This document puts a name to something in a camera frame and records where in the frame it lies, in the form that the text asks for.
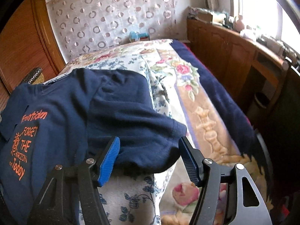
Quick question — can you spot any navy printed t-shirt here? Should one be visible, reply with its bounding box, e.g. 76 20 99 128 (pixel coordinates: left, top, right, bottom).
1 68 187 224

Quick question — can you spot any wooden louvered wardrobe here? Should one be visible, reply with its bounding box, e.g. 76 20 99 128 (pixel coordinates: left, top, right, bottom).
1 0 65 109

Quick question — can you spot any window with wooden frame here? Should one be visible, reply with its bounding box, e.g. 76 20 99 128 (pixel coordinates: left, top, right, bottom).
233 0 299 53

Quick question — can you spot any navy fringed blanket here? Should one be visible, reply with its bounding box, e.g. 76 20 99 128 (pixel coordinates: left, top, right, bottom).
170 40 267 169

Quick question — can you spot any pink bottle on sideboard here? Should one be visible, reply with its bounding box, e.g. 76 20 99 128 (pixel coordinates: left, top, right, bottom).
233 15 245 33

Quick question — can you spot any dark circle-patterned folded garment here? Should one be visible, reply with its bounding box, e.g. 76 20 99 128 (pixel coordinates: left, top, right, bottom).
20 67 45 84

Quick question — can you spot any cardboard box on sideboard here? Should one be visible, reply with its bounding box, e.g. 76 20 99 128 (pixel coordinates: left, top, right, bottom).
197 13 214 23

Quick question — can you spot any circle-patterned sheer curtain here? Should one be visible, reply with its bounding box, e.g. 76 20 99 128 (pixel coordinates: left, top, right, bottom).
46 0 177 62

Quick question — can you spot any floral pink quilt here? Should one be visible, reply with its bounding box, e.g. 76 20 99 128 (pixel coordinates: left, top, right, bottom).
58 39 270 225

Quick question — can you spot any cardboard box with blue items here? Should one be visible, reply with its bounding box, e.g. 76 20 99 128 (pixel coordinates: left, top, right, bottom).
129 31 150 43

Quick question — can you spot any wooden sideboard cabinet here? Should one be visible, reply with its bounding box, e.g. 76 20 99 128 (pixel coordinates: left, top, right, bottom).
187 19 290 124

